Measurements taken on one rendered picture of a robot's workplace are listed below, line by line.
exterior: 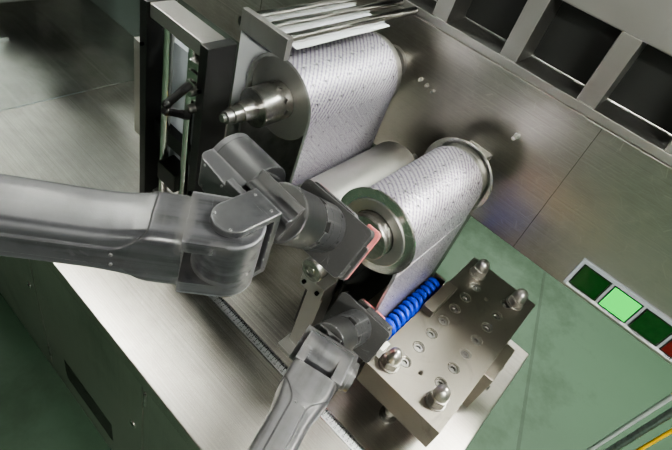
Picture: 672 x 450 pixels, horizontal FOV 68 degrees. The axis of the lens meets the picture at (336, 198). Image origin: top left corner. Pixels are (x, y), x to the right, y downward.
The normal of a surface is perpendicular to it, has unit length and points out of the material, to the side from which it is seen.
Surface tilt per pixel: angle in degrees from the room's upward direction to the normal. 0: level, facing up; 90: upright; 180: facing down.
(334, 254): 50
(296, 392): 7
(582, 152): 90
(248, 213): 1
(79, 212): 4
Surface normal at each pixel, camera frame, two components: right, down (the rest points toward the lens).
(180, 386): 0.26, -0.71
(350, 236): -0.35, -0.18
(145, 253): 0.05, 0.69
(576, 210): -0.65, 0.37
